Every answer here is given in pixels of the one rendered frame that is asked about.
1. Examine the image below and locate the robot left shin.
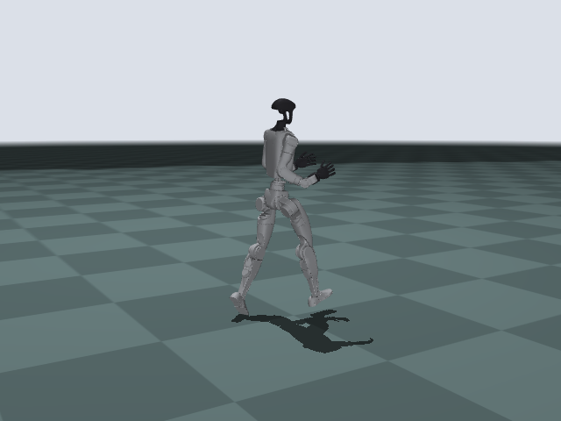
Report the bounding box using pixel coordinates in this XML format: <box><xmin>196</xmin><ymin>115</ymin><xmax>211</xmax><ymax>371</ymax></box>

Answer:
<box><xmin>238</xmin><ymin>246</ymin><xmax>263</xmax><ymax>300</ymax></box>

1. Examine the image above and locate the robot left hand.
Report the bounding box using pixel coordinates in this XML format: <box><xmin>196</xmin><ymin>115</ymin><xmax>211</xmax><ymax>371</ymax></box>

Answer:
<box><xmin>292</xmin><ymin>151</ymin><xmax>316</xmax><ymax>172</ymax></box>

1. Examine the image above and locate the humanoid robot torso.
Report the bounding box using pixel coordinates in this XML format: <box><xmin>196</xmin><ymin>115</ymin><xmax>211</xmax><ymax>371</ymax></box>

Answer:
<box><xmin>264</xmin><ymin>127</ymin><xmax>295</xmax><ymax>211</ymax></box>

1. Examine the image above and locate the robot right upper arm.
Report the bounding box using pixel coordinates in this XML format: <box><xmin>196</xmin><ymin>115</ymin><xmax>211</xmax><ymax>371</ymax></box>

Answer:
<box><xmin>277</xmin><ymin>133</ymin><xmax>298</xmax><ymax>178</ymax></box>

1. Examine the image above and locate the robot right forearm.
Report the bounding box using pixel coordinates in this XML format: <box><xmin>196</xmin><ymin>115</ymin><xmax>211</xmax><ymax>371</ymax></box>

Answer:
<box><xmin>280</xmin><ymin>168</ymin><xmax>317</xmax><ymax>189</ymax></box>

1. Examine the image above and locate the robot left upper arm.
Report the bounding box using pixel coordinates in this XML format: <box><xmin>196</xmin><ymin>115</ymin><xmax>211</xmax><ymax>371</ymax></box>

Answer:
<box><xmin>262</xmin><ymin>130</ymin><xmax>268</xmax><ymax>168</ymax></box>

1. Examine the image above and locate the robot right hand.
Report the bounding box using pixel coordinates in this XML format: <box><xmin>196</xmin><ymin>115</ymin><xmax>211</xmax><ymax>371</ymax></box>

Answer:
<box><xmin>308</xmin><ymin>160</ymin><xmax>336</xmax><ymax>185</ymax></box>

